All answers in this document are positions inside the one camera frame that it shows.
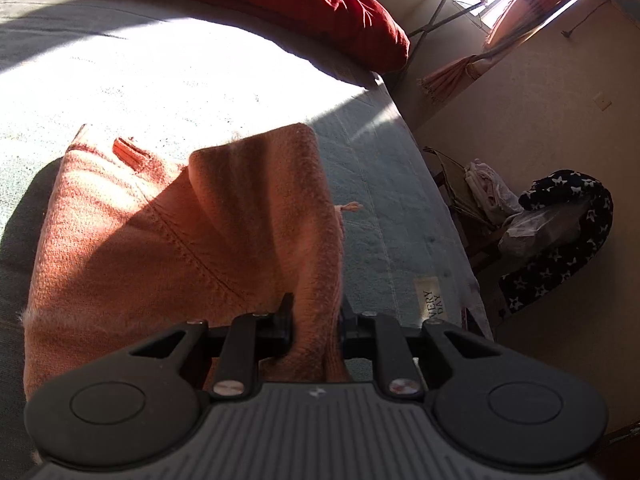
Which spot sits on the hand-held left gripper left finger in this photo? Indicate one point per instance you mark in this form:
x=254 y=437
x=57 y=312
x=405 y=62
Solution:
x=282 y=325

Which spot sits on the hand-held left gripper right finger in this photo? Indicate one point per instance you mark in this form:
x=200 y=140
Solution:
x=350 y=332

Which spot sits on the orange knit sweater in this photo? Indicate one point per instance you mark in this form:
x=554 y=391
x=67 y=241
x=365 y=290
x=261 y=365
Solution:
x=150 y=240

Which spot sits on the pile of pale clothes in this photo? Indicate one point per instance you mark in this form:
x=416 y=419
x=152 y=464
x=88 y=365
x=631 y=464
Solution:
x=487 y=190

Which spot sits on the metal clothes rack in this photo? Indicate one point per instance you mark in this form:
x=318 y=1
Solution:
x=428 y=11

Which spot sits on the wooden chair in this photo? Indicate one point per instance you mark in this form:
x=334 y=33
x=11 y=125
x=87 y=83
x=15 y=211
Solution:
x=457 y=185

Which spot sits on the clear plastic bag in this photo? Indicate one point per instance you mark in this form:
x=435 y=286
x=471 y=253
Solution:
x=540 y=230

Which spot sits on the black star-print cloth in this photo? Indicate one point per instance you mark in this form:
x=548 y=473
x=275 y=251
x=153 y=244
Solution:
x=560 y=260

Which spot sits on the bed with grey-green sheet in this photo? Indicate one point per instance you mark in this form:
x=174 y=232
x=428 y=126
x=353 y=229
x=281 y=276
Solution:
x=200 y=80

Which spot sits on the red duvet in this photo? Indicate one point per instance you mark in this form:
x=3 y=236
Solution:
x=300 y=5

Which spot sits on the orange curtain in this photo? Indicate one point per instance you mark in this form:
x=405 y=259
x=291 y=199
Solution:
x=530 y=5

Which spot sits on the white wall socket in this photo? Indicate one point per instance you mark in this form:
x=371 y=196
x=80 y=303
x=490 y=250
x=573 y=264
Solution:
x=602 y=101

